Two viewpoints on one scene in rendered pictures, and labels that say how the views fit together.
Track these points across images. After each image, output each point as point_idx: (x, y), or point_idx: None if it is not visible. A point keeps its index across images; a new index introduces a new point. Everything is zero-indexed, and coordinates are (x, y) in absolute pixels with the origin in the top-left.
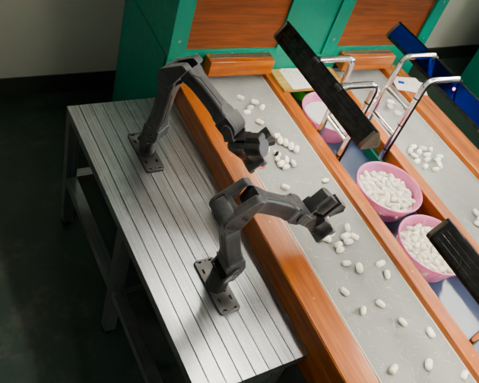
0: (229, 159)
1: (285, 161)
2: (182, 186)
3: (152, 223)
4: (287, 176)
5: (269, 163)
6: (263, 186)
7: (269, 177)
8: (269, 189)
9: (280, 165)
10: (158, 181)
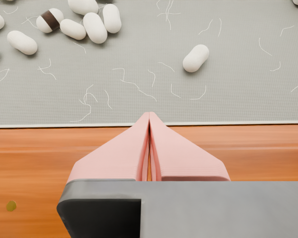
0: (29, 223)
1: (92, 9)
2: None
3: None
4: (146, 30)
5: (79, 61)
6: (183, 132)
7: (139, 88)
8: (190, 112)
9: (104, 33)
10: None
